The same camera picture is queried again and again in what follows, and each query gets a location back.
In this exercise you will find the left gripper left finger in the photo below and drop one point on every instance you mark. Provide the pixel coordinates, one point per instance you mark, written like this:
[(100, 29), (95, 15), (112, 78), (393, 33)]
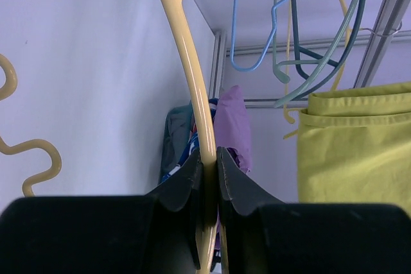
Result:
[(151, 233)]

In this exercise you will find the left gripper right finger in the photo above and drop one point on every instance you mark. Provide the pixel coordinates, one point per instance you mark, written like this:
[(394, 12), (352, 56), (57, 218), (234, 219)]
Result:
[(261, 234)]

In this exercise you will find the yellow-green trousers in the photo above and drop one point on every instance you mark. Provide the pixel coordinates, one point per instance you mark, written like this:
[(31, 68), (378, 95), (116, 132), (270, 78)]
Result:
[(354, 146)]

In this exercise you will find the cream plastic hanger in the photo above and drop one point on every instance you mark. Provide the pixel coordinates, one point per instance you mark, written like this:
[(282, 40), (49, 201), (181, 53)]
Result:
[(197, 89)]

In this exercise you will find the colourful printed garment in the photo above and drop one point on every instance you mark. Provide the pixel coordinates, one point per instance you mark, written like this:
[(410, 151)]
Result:
[(189, 152)]

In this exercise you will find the purple garment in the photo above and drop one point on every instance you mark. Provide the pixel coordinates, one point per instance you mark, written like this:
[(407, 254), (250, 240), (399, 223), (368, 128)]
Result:
[(232, 128)]

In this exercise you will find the right aluminium frame post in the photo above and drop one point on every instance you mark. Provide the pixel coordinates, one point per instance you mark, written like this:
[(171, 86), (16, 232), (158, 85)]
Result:
[(261, 89)]

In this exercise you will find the light blue wire hanger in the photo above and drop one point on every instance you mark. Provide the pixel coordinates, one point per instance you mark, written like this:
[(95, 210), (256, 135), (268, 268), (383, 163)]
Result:
[(253, 21)]

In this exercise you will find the aluminium hanging rail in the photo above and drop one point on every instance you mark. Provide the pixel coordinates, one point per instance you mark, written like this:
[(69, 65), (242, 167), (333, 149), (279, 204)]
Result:
[(390, 15)]

